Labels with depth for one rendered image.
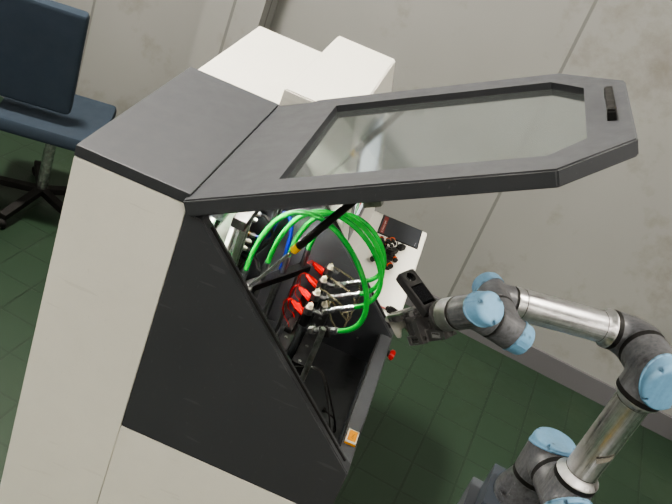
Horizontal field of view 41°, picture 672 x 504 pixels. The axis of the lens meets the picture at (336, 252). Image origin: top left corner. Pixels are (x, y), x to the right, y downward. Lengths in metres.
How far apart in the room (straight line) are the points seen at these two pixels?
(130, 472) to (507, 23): 2.77
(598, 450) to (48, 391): 1.38
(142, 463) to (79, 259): 0.60
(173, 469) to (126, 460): 0.13
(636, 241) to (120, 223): 3.01
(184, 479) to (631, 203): 2.77
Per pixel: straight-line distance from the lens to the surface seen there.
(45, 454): 2.62
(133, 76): 5.18
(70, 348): 2.36
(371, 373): 2.64
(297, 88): 2.66
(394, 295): 2.98
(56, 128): 4.29
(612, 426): 2.24
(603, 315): 2.22
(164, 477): 2.49
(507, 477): 2.53
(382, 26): 4.52
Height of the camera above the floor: 2.46
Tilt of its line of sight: 29 degrees down
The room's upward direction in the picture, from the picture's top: 22 degrees clockwise
